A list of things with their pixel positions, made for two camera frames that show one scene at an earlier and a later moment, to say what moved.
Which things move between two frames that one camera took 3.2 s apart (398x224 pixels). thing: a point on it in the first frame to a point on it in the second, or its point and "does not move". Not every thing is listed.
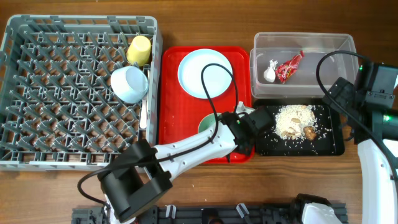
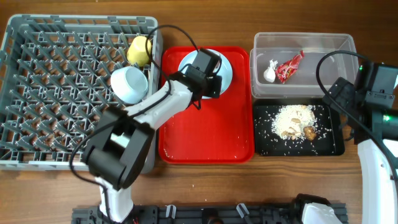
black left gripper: [249, 149] to [214, 88]
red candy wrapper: [285, 70] does not move
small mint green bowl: [129, 84] does not move
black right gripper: [340, 90] does not move
